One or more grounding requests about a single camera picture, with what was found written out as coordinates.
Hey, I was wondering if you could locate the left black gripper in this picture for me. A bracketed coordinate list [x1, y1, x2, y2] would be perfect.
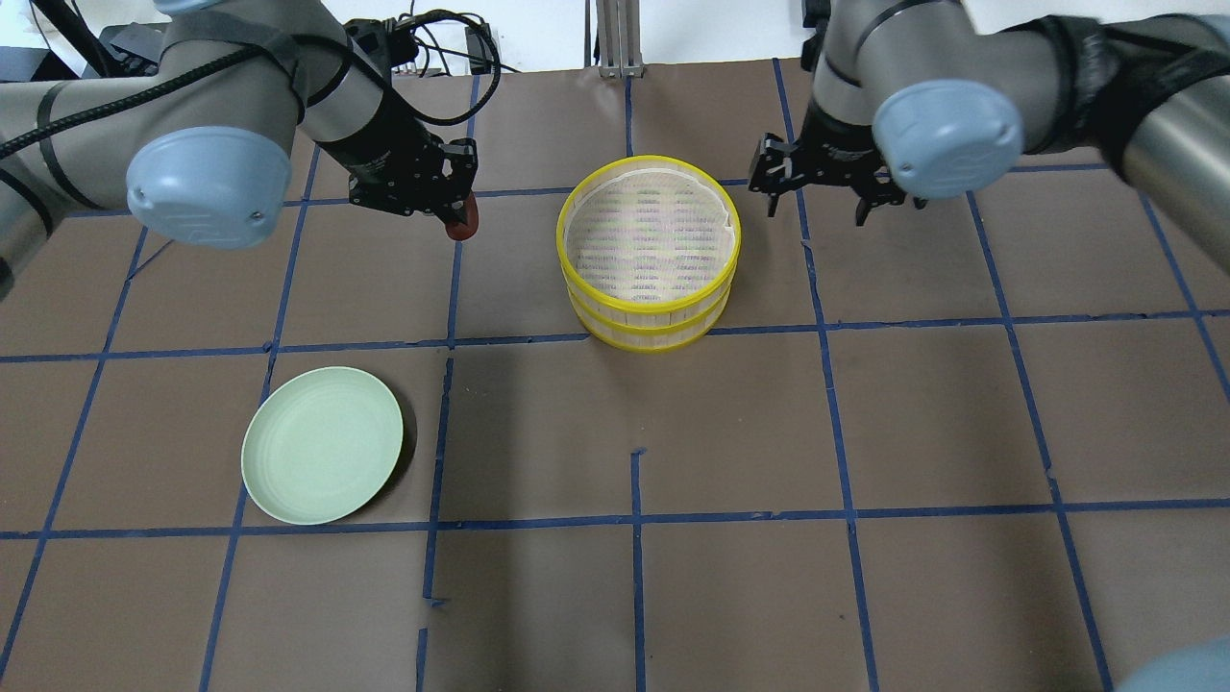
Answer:
[317, 88, 478, 232]

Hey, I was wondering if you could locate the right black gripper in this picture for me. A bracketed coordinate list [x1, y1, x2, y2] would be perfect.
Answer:
[748, 98, 927, 227]

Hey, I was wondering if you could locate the brown bun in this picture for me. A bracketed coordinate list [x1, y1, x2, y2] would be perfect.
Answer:
[444, 193, 480, 242]

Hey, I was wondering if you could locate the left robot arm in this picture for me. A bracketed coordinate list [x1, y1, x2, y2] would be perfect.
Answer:
[2, 1, 478, 293]

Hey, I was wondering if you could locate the light green plate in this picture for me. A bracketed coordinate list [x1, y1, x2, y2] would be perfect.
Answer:
[240, 366, 406, 526]

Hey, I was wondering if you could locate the aluminium frame post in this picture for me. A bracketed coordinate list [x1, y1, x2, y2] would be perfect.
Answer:
[597, 0, 645, 79]

